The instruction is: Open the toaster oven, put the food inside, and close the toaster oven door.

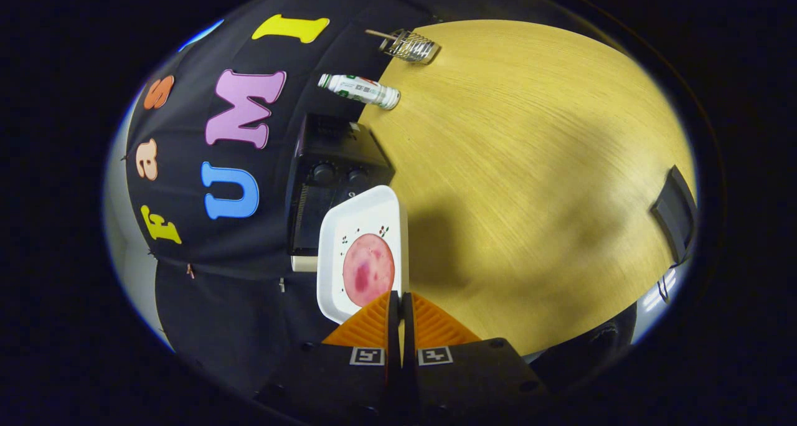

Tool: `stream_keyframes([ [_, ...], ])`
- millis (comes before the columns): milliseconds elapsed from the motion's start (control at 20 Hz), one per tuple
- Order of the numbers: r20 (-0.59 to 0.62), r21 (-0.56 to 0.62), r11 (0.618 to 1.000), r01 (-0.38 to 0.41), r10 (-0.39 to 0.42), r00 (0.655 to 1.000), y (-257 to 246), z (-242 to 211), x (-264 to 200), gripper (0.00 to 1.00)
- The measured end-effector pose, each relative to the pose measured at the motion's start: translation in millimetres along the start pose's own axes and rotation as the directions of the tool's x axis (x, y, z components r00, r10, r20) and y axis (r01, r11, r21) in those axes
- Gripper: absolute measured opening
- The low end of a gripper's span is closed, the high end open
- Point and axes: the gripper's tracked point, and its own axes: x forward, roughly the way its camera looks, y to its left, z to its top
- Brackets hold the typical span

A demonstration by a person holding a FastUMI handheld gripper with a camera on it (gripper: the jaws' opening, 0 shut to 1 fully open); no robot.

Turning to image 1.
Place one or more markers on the black backdrop cloth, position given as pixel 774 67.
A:
pixel 261 301

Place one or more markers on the black chair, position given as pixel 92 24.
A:
pixel 675 214

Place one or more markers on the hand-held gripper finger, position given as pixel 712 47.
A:
pixel 408 332
pixel 394 332

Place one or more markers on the black toaster oven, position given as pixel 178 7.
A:
pixel 336 146

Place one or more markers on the white square plate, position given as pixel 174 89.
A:
pixel 361 211

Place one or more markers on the pink round ham slice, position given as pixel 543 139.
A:
pixel 373 264

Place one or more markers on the wooden stick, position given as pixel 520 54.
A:
pixel 377 33

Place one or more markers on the white plastic bottle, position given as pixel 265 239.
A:
pixel 361 89

